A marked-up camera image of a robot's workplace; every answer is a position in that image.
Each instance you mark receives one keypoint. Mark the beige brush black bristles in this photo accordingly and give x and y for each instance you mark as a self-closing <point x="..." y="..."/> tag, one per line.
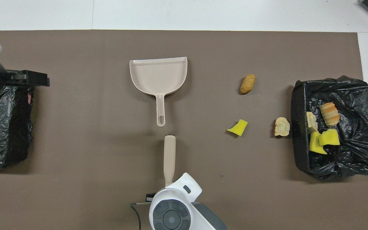
<point x="170" y="159"/>

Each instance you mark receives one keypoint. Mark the yellow sponge piece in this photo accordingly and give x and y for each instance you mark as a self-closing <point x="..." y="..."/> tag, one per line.
<point x="329" y="137"/>
<point x="315" y="143"/>
<point x="239" y="127"/>

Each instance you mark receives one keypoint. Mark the beige plastic dustpan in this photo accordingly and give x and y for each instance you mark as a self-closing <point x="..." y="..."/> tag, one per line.
<point x="158" y="76"/>

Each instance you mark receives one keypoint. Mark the beige striped bread piece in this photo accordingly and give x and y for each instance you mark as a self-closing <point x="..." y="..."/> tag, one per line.
<point x="329" y="113"/>

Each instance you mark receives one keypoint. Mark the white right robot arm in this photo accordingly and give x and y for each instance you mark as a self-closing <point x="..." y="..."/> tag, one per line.
<point x="177" y="191"/>

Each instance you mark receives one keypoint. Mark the black bag lined bin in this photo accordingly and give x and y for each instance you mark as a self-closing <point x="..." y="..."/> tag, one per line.
<point x="5" y="134"/>
<point x="356" y="153"/>

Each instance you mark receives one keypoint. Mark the brown table mat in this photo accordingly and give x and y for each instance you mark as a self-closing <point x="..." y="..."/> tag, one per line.
<point x="75" y="127"/>

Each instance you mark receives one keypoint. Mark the brown peanut shaped bread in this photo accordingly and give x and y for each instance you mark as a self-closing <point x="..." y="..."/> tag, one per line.
<point x="248" y="84"/>

